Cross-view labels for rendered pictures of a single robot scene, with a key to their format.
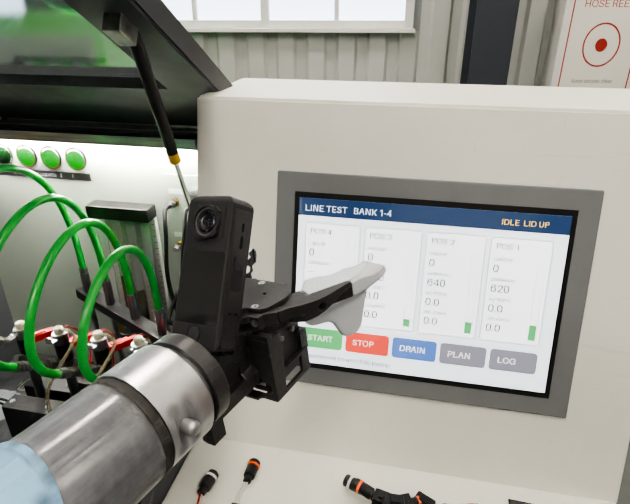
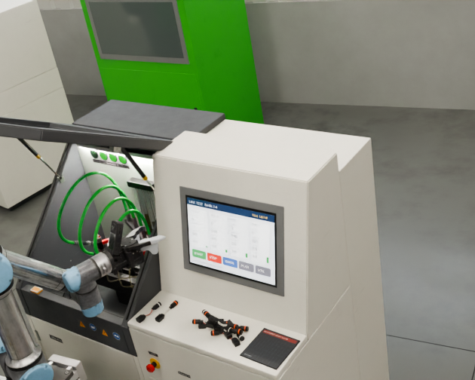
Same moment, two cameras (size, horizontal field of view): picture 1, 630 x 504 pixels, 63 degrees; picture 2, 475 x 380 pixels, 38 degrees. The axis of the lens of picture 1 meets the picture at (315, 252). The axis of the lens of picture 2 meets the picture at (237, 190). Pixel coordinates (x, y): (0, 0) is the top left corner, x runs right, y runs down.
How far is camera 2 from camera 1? 203 cm
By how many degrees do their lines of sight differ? 24
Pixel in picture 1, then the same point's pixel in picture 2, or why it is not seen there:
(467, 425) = (252, 296)
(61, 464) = (81, 270)
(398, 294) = (222, 239)
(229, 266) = (116, 237)
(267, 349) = (127, 255)
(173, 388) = (101, 261)
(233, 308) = (117, 246)
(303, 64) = not seen: outside the picture
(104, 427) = (87, 265)
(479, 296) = (249, 243)
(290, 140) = (182, 175)
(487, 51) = not seen: outside the picture
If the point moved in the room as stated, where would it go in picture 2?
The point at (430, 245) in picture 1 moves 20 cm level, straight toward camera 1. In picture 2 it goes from (231, 221) to (197, 250)
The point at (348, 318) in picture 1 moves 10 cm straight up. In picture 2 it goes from (153, 249) to (146, 225)
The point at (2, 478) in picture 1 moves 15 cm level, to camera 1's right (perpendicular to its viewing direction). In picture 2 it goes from (72, 271) to (111, 275)
